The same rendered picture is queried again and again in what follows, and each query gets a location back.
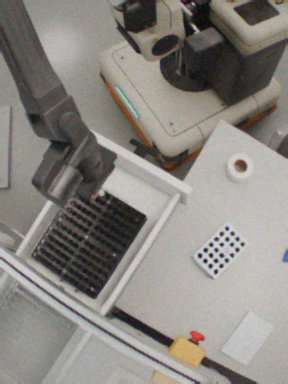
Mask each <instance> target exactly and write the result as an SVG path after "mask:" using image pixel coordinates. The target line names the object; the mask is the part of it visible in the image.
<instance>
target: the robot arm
mask: <svg viewBox="0 0 288 384"><path fill-rule="evenodd" d="M23 2H24V1H23V0H0V51H1V53H2V56H3V57H4V60H5V62H6V64H7V67H9V68H8V69H9V70H10V73H11V74H12V77H13V79H14V82H15V85H16V86H17V90H18V91H19V97H20V101H21V102H22V104H23V107H24V109H25V111H26V112H25V113H24V114H25V116H26V117H27V120H28V122H29V124H30V126H31V128H32V130H33V132H34V133H35V134H36V135H37V137H39V138H46V139H48V140H49V141H50V143H51V144H50V145H49V148H48V150H47V151H46V152H45V153H44V154H43V157H44V158H43V160H42V162H41V163H40V165H39V167H38V168H37V170H36V172H35V175H34V176H33V178H32V184H33V185H34V187H35V188H36V189H37V190H38V191H39V192H40V193H41V195H42V196H44V197H45V198H47V199H48V200H49V201H50V202H52V203H54V204H55V205H57V206H59V207H62V208H64V207H65V205H66V204H67V202H68V201H69V199H70V198H71V196H72V195H73V193H74V192H75V193H77V194H78V195H79V196H80V197H81V198H83V199H85V200H87V201H89V200H90V198H92V199H95V198H96V197H97V195H98V194H99V192H100V189H101V188H102V186H103V185H104V183H105V182H106V180H107V179H108V177H109V176H110V175H111V174H112V173H113V171H114V170H115V168H116V167H115V164H114V162H115V160H116V159H118V157H117V154H116V153H115V152H113V151H111V150H109V149H107V148H106V147H104V146H102V145H100V144H98V142H97V139H96V138H97V137H96V135H95V134H94V133H93V132H92V131H91V130H90V129H89V128H88V127H87V126H86V125H85V124H84V122H83V121H82V117H81V114H80V112H79V110H78V106H77V105H76V103H75V101H74V99H73V95H70V94H67V93H66V92H67V91H66V89H65V88H64V85H63V84H64V83H63V82H62V81H61V79H59V78H60V77H59V76H58V75H56V72H55V71H54V69H53V67H52V65H51V64H50V61H49V59H48V58H47V57H48V56H47V55H46V53H45V50H44V49H43V48H44V47H43V46H42V44H41V41H40V40H39V39H40V38H39V37H38V34H37V33H36V29H35V27H34V25H33V23H32V20H31V19H30V16H29V15H28V14H29V13H28V12H27V10H26V7H25V6H24V5H25V4H24V3H23Z"/></svg>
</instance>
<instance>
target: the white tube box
mask: <svg viewBox="0 0 288 384"><path fill-rule="evenodd" d="M249 244H250V243H248V242H247V241H246V239H245V238H244V237H243V236H242V235H241V234H240V233H239V232H238V231H237V230H236V229H235V228H234V227H233V225H232V224H231V223H230V222H229V221H226V222H225V223H224V224H223V225H222V226H221V228H220V229H219V230H218V231H217V232H216V233H215V234H214V235H213V236H212V237H211V238H210V239H209V240H208V241H207V242H206V243H205V244H204V245H203V246H202V247H201V248H200V249H199V250H197V251H196V252H195V253H194V254H193V255H192V257H191V258H192V259H193V260H194V261H195V262H197V263H198V264H199V265H200V266H201V267H200V268H201V269H202V270H203V271H205V272H206V273H207V274H208V275H209V277H210V278H212V279H213V280H215V279H216V278H217V277H218V276H219V275H220V274H221V273H222V272H224V270H225V269H226V268H227V267H228V266H229V265H230V264H231V263H232V262H233V261H234V260H235V259H236V258H237V257H238V256H239V255H240V254H241V253H242V251H243V250H244V249H245V248H246V247H247V246H248V245H249ZM226 247H229V248H230V251H229V252H227V253H226V252H225V251H224V250H225V248H226Z"/></svg>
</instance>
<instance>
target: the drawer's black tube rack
mask: <svg viewBox="0 0 288 384"><path fill-rule="evenodd" d="M70 199H71V200H70V201H69V203H67V204H66V207H65V209H64V210H63V209H62V207H61V209H60V210H59V212H58V213H56V215H55V216H54V218H53V221H52V222H51V224H50V225H49V227H48V228H47V231H46V232H45V233H44V234H43V236H42V237H41V240H40V242H39V243H38V244H37V247H38V246H41V247H40V248H39V250H38V248H37V247H36V248H35V250H34V251H33V253H37V254H36V255H35V256H34V254H33V253H32V254H31V257H33V258H34V259H35V260H36V261H38V262H39V263H41V264H42V265H44V266H45V267H46V268H47V269H49V270H50V271H52V272H53V273H55V274H56V275H57V276H58V277H60V278H61V279H63V280H64V281H66V282H68V283H70V284H72V286H74V287H75V288H77V289H78V290H80V291H81V292H83V293H84V294H86V295H88V296H89V297H91V298H92V299H95V300H96V299H97V297H98V296H99V295H100V293H101V292H102V290H103V288H104V286H105V285H106V283H107V282H108V281H109V279H110V278H111V276H112V275H113V273H114V271H116V268H117V266H118V264H119V263H120V261H121V260H122V258H123V257H124V256H125V254H126V253H127V251H128V250H129V248H130V246H131V245H132V243H133V242H134V240H135V238H136V237H137V235H138V234H139V232H140V230H141V229H142V227H143V226H144V224H145V222H146V221H147V219H148V218H147V217H146V219H145V220H144V218H145V217H144V216H143V215H141V216H140V220H144V222H141V221H139V220H138V218H134V217H133V216H131V215H129V214H128V213H126V212H124V211H123V210H121V209H119V208H118V207H116V206H115V205H113V204H111V203H110V201H106V200H105V199H103V198H101V197H100V196H98V195H97V197H96V198H95V199H92V198H90V200H89V201H87V200H85V199H83V198H81V197H80V196H79V195H78V194H77V193H75V194H74V195H73V196H71V198H70ZM60 212H63V213H62V214H61V216H59V213H60ZM54 220H57V221H56V222H55V224H54ZM50 227H53V228H52V230H51V231H49V228H50ZM46 233H48V236H47V237H46V236H45V235H46ZM42 240H44V242H43V244H42Z"/></svg>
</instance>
